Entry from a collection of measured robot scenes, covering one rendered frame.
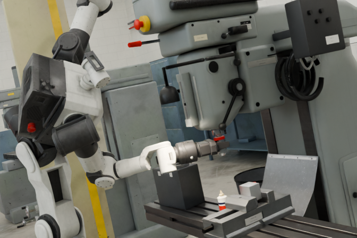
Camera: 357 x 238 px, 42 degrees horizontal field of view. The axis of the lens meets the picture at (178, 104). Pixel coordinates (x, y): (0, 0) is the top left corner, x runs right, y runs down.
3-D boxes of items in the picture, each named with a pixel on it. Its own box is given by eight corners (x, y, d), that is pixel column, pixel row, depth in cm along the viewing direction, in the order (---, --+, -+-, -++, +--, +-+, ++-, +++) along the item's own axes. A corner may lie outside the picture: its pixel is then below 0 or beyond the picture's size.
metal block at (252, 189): (252, 202, 174) (248, 186, 174) (241, 200, 179) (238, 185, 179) (262, 198, 177) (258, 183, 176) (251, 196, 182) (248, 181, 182)
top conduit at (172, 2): (175, 9, 162) (172, -1, 161) (169, 11, 165) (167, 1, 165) (270, -2, 184) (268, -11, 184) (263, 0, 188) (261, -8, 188)
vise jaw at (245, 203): (246, 212, 168) (244, 202, 168) (225, 207, 179) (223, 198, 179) (258, 207, 171) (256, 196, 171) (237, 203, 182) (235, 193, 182)
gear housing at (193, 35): (192, 48, 169) (186, 21, 169) (160, 58, 190) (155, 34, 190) (260, 36, 186) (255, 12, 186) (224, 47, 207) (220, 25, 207)
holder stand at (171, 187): (185, 210, 212) (176, 167, 211) (159, 205, 230) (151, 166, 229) (205, 201, 219) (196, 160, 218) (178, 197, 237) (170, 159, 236)
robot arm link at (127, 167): (146, 177, 187) (104, 188, 192) (145, 155, 193) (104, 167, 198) (134, 166, 179) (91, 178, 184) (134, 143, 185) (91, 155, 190)
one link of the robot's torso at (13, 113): (-2, 121, 206) (11, 96, 196) (23, 116, 216) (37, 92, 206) (28, 172, 198) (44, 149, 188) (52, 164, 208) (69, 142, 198)
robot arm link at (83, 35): (65, 23, 192) (54, 50, 187) (86, 26, 191) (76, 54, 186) (71, 37, 203) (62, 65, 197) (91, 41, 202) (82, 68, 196)
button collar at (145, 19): (147, 30, 171) (144, 14, 171) (140, 33, 176) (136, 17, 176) (152, 30, 172) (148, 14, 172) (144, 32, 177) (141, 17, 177)
